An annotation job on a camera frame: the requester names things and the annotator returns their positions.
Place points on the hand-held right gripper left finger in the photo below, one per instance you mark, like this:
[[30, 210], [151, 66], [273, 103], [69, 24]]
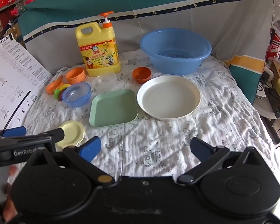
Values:
[[91, 148]]

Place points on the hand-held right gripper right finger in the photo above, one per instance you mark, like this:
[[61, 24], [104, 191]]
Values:
[[199, 148]]

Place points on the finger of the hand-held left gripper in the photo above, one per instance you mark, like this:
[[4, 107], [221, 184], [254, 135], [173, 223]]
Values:
[[14, 131], [60, 133]]

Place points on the yellow flower-shaped plate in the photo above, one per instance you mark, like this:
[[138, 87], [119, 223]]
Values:
[[73, 130]]

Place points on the blue transparent bowl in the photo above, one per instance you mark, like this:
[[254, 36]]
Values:
[[75, 98]]

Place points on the green square plate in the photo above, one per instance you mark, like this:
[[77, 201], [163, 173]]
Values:
[[113, 108]]

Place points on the white round plate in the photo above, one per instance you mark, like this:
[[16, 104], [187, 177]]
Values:
[[168, 98]]

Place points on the person's left hand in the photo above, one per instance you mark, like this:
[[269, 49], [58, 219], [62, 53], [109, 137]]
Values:
[[8, 211]]

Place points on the maroon and green toy vegetable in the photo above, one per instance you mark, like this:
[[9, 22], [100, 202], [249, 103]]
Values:
[[61, 95]]

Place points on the white cat-print blanket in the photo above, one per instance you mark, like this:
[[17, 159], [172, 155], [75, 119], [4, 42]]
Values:
[[154, 140]]

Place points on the orange shallow dish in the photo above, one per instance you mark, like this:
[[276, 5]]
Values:
[[52, 87]]

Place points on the yellow toy banana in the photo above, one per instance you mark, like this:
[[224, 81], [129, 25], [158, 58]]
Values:
[[64, 86]]

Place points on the white instruction sheet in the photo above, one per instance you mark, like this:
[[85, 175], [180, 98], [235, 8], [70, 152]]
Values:
[[11, 74]]

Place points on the orange cup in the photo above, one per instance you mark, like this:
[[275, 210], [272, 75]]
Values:
[[75, 75]]

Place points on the clear plastic bowl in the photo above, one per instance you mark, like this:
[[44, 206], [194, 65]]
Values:
[[103, 82]]

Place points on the white round device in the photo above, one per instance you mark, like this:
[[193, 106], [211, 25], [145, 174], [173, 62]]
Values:
[[262, 91]]

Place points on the black device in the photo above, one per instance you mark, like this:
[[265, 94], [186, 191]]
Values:
[[276, 103]]

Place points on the small orange bowl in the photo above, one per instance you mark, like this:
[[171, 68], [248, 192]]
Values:
[[141, 74]]

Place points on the yellow toy box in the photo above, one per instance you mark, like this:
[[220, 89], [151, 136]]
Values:
[[98, 51]]

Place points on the blue plastic basin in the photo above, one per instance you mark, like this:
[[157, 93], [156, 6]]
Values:
[[175, 60]]

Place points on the flag-print bag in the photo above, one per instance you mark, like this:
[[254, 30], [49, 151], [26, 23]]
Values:
[[275, 44]]

